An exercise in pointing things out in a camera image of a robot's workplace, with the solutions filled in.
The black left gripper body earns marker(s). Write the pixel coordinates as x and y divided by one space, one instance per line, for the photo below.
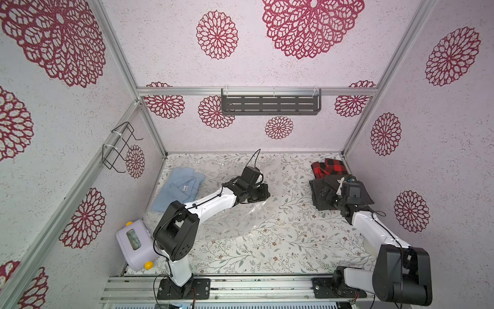
258 194

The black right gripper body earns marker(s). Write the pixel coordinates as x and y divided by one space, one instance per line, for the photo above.
330 195

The dark grey shirt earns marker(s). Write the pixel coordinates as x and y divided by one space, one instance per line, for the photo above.
324 192

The clear plastic vacuum bag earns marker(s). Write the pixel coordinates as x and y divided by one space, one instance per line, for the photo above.
220 168

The red black plaid shirt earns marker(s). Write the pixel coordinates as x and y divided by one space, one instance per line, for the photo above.
328 167

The light blue shirt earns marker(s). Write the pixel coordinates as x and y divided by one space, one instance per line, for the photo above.
182 185

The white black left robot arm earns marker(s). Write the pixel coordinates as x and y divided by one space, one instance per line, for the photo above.
176 232

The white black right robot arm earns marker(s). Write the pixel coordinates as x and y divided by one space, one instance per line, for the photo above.
402 273

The lilac toy toaster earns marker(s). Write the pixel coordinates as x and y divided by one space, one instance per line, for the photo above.
136 244

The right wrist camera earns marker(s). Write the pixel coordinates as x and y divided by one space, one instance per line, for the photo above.
343 180

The dark grey wall shelf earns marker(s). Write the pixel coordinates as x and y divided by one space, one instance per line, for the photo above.
270 105

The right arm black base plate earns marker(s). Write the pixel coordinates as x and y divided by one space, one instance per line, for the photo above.
332 289

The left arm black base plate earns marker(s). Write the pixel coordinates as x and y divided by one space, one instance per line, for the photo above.
195 288

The black wire wall rack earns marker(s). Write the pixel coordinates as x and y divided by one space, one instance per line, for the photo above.
113 152

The aluminium mounting rail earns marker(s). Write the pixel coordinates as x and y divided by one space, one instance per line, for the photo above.
227 289

